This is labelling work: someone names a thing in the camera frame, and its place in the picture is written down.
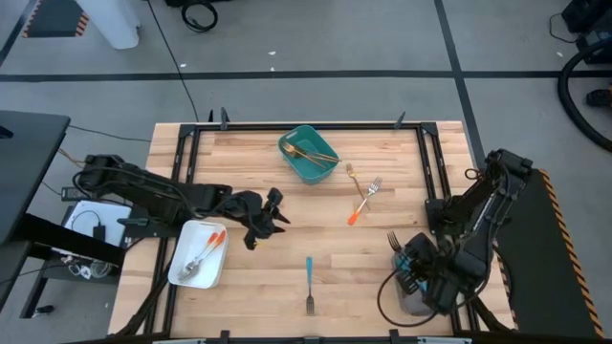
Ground black rounded floor object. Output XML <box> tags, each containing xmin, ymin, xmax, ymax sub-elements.
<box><xmin>584</xmin><ymin>87</ymin><xmax>612</xmax><ymax>109</ymax></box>

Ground white pillar base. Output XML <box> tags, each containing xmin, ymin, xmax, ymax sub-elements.
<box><xmin>75</xmin><ymin>0</ymin><xmax>142</xmax><ymax>51</ymax></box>

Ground long black floor cable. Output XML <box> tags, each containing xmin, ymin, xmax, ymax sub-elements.
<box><xmin>145</xmin><ymin>0</ymin><xmax>201</xmax><ymax>122</ymax></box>

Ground yellow cable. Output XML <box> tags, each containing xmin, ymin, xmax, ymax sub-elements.
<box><xmin>56</xmin><ymin>146</ymin><xmax>82</xmax><ymax>169</ymax></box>

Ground coiled black cable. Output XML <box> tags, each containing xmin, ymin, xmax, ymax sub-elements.
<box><xmin>180</xmin><ymin>1</ymin><xmax>220</xmax><ymax>34</ymax></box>

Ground orange-handled silver fork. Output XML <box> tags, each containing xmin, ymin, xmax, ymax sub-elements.
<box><xmin>346</xmin><ymin>175</ymin><xmax>384</xmax><ymax>226</ymax></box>
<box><xmin>177</xmin><ymin>231</ymin><xmax>219</xmax><ymax>283</ymax></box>
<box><xmin>181</xmin><ymin>229</ymin><xmax>228</xmax><ymax>282</ymax></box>

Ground black aluminium table frame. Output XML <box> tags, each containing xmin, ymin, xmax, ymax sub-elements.
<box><xmin>142</xmin><ymin>121</ymin><xmax>482</xmax><ymax>338</ymax></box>

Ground white plastic bin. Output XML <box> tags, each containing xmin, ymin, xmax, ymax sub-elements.
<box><xmin>167</xmin><ymin>219</ymin><xmax>230</xmax><ymax>290</ymax></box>

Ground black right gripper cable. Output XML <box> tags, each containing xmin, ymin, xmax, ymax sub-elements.
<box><xmin>376</xmin><ymin>268</ymin><xmax>444</xmax><ymax>330</ymax></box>

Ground black mat with striped edge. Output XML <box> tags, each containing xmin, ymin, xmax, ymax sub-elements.
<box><xmin>479</xmin><ymin>166</ymin><xmax>607</xmax><ymax>339</ymax></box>
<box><xmin>21</xmin><ymin>0</ymin><xmax>91</xmax><ymax>39</ymax></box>

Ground forks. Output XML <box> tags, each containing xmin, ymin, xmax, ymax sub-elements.
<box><xmin>385</xmin><ymin>230</ymin><xmax>413</xmax><ymax>269</ymax></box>

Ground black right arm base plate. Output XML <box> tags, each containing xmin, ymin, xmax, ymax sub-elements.
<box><xmin>425</xmin><ymin>198</ymin><xmax>463</xmax><ymax>236</ymax></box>

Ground black desk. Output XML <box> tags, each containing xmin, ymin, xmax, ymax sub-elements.
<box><xmin>0</xmin><ymin>110</ymin><xmax>72</xmax><ymax>246</ymax></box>

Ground teal plastic bin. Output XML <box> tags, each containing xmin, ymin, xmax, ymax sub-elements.
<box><xmin>277</xmin><ymin>124</ymin><xmax>341</xmax><ymax>186</ymax></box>

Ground white cable bundle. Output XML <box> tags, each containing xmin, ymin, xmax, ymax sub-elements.
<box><xmin>60</xmin><ymin>254</ymin><xmax>115</xmax><ymax>281</ymax></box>

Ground black power brick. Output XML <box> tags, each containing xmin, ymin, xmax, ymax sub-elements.
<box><xmin>60</xmin><ymin>185</ymin><xmax>92</xmax><ymax>203</ymax></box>

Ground black equipment case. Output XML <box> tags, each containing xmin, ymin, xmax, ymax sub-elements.
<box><xmin>560</xmin><ymin>0</ymin><xmax>612</xmax><ymax>33</ymax></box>

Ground thick black hose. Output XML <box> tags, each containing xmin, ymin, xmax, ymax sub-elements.
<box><xmin>557</xmin><ymin>38</ymin><xmax>612</xmax><ymax>154</ymax></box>

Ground black desk leg frame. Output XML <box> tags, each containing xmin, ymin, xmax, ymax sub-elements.
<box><xmin>0</xmin><ymin>212</ymin><xmax>126</xmax><ymax>320</ymax></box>

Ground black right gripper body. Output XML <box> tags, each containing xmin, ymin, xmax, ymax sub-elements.
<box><xmin>405</xmin><ymin>231</ymin><xmax>479</xmax><ymax>316</ymax></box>

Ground thin black cable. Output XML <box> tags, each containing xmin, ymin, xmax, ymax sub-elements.
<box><xmin>68</xmin><ymin>124</ymin><xmax>152</xmax><ymax>143</ymax></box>

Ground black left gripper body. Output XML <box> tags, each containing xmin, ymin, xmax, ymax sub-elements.
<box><xmin>227</xmin><ymin>189</ymin><xmax>272</xmax><ymax>235</ymax></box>

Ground white flat box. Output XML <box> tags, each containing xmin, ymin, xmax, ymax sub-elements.
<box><xmin>63</xmin><ymin>199</ymin><xmax>134</xmax><ymax>243</ymax></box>

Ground black cable sleeve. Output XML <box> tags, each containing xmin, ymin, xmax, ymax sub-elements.
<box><xmin>114</xmin><ymin>236</ymin><xmax>186</xmax><ymax>336</ymax></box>
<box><xmin>466</xmin><ymin>295</ymin><xmax>511</xmax><ymax>334</ymax></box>

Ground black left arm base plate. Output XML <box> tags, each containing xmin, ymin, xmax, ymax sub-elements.
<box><xmin>117</xmin><ymin>217</ymin><xmax>190</xmax><ymax>239</ymax></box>

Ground black device box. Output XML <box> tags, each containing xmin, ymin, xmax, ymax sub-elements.
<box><xmin>575</xmin><ymin>26</ymin><xmax>612</xmax><ymax>66</ymax></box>

